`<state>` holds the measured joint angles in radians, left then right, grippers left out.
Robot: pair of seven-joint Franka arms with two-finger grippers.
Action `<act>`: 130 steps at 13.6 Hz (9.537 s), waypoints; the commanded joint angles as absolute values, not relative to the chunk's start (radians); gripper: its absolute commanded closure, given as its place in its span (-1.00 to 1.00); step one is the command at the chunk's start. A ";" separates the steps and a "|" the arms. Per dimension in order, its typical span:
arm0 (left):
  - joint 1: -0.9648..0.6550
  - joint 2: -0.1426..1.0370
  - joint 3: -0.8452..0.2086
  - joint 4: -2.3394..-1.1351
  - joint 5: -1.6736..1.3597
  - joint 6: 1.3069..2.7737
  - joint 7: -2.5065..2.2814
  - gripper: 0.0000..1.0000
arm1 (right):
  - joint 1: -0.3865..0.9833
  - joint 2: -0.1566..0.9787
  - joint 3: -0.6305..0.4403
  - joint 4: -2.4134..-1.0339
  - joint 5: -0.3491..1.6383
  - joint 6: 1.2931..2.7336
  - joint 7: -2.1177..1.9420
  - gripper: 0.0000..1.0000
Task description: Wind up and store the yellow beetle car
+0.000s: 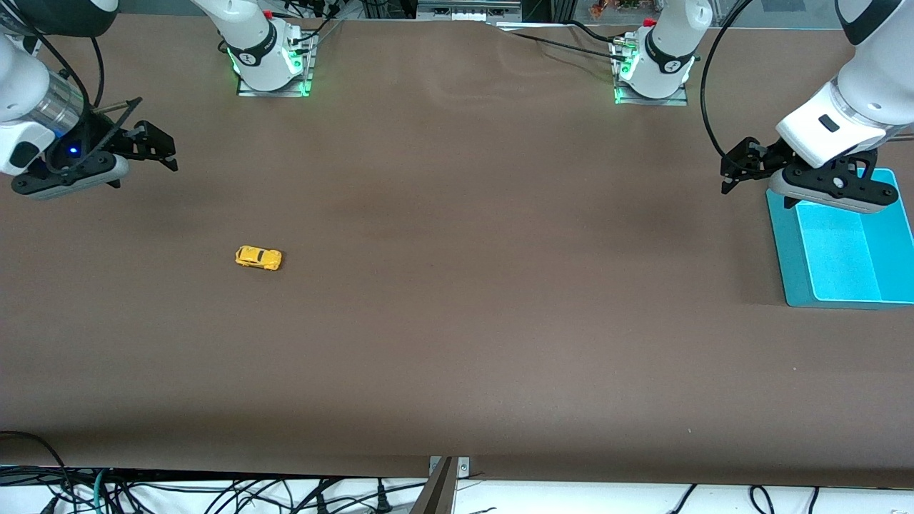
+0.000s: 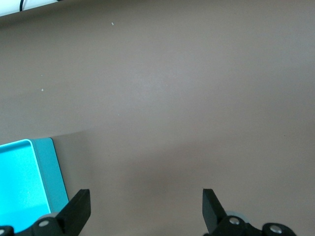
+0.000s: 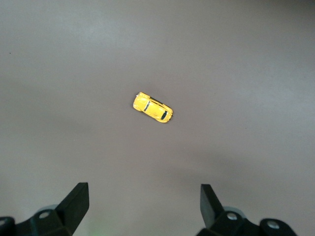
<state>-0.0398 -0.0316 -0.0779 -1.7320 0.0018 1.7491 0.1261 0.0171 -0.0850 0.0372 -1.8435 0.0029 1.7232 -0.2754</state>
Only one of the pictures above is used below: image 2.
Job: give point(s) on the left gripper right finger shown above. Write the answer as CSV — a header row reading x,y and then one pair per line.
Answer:
x,y
214,214

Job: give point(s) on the teal plastic bin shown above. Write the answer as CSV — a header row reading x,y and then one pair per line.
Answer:
x,y
22,177

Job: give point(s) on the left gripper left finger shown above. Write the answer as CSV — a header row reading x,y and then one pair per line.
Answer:
x,y
73,214

